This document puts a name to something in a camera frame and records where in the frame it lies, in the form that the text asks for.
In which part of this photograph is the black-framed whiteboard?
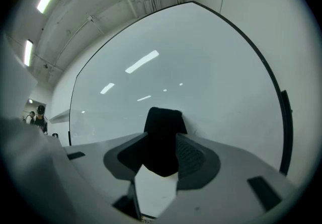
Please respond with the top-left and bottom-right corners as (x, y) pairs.
(68, 1), (294, 220)

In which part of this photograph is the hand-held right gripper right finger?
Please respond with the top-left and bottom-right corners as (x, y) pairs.
(154, 133), (298, 224)

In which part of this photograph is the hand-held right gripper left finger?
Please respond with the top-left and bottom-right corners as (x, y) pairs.
(63, 131), (149, 221)

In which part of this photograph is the short ceiling light strip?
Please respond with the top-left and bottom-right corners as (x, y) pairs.
(23, 39), (34, 67)

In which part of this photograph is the black eraser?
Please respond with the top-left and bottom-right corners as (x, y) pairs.
(142, 107), (188, 178)

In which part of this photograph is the white ceiling conduit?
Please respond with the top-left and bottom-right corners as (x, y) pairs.
(51, 16), (95, 76)

